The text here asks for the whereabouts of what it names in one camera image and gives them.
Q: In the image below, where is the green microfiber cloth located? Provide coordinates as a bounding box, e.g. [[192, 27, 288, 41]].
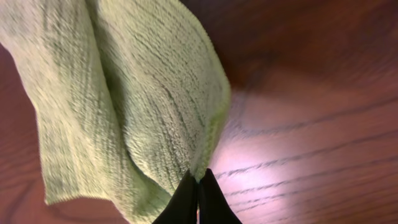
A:
[[1, 0, 231, 223]]

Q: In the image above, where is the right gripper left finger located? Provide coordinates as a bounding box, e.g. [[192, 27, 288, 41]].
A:
[[152, 170, 198, 224]]

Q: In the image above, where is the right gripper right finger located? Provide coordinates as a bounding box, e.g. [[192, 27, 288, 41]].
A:
[[198, 169, 242, 224]]

